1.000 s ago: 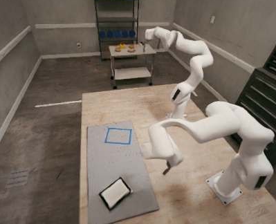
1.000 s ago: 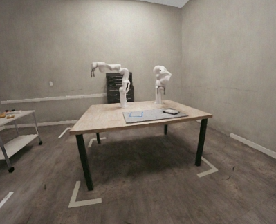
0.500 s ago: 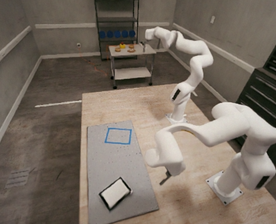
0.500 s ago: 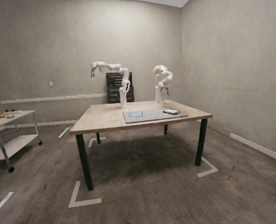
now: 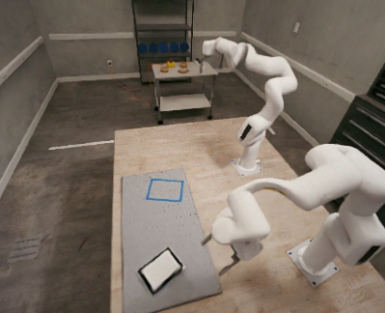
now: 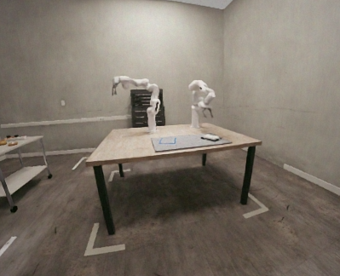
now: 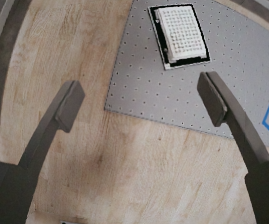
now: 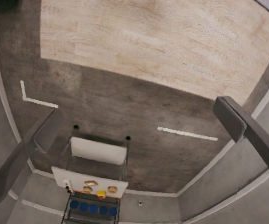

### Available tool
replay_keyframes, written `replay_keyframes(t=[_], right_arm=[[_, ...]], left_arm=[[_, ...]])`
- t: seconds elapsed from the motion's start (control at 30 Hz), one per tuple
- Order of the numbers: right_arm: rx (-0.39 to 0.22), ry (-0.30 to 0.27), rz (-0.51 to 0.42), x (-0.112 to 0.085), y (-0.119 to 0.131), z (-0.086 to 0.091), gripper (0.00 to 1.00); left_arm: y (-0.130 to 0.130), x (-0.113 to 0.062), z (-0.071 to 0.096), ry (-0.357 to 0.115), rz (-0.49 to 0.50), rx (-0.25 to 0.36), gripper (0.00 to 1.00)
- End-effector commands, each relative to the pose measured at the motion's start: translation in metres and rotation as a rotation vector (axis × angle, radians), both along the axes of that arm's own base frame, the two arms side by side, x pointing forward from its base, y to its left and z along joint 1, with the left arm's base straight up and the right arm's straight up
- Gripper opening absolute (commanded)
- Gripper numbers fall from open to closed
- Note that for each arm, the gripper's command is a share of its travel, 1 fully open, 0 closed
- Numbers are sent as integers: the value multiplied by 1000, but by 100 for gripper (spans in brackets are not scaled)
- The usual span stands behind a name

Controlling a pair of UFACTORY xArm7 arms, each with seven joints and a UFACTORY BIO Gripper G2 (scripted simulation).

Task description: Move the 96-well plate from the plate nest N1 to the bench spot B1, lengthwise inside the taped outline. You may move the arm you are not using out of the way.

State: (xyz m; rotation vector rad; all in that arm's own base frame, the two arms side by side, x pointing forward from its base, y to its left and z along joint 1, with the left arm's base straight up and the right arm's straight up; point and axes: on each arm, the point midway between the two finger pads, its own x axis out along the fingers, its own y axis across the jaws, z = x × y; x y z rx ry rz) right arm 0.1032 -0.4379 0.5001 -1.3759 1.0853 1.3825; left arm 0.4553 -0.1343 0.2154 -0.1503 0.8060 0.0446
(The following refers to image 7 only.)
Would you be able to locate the blue tape outline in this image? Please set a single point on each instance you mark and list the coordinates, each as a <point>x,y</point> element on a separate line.
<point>266,125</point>

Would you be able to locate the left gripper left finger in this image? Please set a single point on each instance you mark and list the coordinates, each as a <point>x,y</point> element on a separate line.
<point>17,184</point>

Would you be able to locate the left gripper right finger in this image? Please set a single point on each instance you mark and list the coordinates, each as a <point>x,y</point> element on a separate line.
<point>223,107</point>

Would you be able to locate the white well plate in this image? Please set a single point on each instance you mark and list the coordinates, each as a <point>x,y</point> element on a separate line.
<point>189,34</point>

